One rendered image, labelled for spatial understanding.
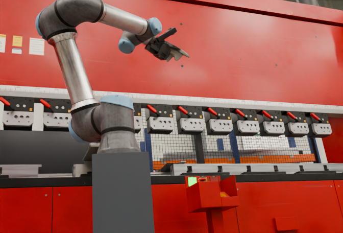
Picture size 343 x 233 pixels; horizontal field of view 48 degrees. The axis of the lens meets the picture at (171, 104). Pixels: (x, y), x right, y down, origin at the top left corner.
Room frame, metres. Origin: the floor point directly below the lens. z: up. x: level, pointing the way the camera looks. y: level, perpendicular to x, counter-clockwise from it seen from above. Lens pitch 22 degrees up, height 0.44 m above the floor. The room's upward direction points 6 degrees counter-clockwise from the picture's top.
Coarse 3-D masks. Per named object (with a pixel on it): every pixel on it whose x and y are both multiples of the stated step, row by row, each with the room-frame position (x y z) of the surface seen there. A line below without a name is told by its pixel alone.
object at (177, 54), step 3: (171, 51) 1.63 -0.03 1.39; (174, 51) 1.63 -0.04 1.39; (177, 51) 1.63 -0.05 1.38; (180, 51) 1.62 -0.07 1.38; (183, 51) 1.62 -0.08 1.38; (174, 54) 1.64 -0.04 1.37; (177, 54) 1.63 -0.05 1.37; (180, 54) 1.63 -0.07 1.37; (183, 54) 1.63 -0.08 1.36; (186, 54) 1.63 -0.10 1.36; (177, 57) 1.64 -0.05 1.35; (180, 57) 1.64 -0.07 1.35; (177, 60) 1.64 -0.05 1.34
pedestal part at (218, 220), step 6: (210, 210) 1.88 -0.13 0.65; (216, 210) 1.89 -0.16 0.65; (210, 216) 1.89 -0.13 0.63; (216, 216) 1.89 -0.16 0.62; (222, 216) 1.90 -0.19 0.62; (210, 222) 1.89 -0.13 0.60; (216, 222) 1.88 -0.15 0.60; (222, 222) 1.90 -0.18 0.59; (210, 228) 1.90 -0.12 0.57; (216, 228) 1.88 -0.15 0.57; (222, 228) 1.89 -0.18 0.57
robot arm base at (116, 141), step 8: (112, 128) 1.20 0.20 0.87; (120, 128) 1.21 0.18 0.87; (128, 128) 1.22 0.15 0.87; (104, 136) 1.22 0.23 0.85; (112, 136) 1.20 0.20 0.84; (120, 136) 1.20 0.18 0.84; (128, 136) 1.22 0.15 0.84; (104, 144) 1.21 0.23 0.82; (112, 144) 1.19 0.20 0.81; (120, 144) 1.19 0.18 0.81; (128, 144) 1.20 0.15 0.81; (136, 144) 1.24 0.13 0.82; (104, 152) 1.20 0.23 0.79; (112, 152) 1.19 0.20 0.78; (120, 152) 1.19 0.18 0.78
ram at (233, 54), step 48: (0, 0) 1.81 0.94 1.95; (48, 0) 1.91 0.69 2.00; (144, 0) 2.15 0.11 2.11; (48, 48) 1.91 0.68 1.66; (96, 48) 2.02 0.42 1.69; (192, 48) 2.26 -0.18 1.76; (240, 48) 2.41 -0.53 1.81; (288, 48) 2.57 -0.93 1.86; (336, 48) 2.75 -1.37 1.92; (0, 96) 1.83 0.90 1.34; (48, 96) 1.92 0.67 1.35; (96, 96) 2.02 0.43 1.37; (192, 96) 2.25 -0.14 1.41; (240, 96) 2.38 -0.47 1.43; (288, 96) 2.53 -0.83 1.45; (336, 96) 2.70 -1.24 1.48
